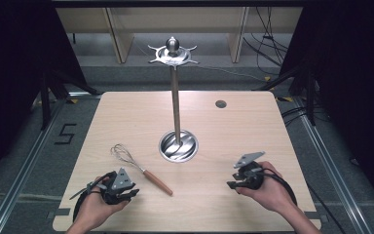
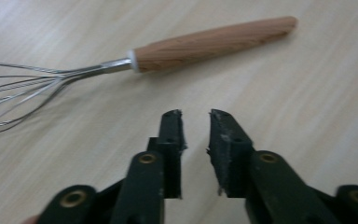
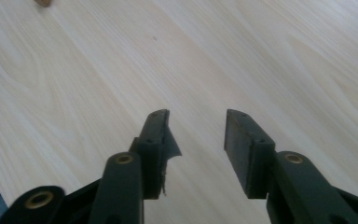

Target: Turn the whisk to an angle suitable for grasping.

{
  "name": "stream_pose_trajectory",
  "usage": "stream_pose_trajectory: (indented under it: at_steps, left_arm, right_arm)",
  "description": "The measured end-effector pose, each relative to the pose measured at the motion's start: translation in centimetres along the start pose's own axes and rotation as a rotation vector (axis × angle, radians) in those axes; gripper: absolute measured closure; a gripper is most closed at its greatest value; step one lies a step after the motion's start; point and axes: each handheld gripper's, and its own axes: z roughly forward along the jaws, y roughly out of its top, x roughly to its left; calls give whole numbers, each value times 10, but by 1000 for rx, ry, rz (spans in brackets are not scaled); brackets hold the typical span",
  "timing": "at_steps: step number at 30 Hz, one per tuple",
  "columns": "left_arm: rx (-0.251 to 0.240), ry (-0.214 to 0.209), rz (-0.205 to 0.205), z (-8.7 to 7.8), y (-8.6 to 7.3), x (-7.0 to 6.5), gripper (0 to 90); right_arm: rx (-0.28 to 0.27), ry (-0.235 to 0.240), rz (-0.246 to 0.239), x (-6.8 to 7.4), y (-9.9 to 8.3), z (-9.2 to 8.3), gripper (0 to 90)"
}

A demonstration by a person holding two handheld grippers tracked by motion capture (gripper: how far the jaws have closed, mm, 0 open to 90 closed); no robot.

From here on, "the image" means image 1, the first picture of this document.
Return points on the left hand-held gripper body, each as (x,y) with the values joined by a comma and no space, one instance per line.
(122,180)

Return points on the black tripod stand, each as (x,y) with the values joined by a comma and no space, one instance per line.
(309,94)
(47,97)

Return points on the aluminium floor rail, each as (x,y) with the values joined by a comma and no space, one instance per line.
(331,175)
(22,175)

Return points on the metal utensil hanging stand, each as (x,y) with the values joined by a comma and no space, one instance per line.
(175,107)

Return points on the light wooden shelf unit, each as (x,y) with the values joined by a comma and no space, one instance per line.
(181,19)

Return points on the person's right hand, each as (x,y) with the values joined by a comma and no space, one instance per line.
(272,193)

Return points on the person's left hand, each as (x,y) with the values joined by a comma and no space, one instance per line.
(92,211)

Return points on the black curtain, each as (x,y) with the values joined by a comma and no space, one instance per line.
(354,81)
(9,81)

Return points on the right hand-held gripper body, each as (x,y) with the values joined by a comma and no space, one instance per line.
(251,177)

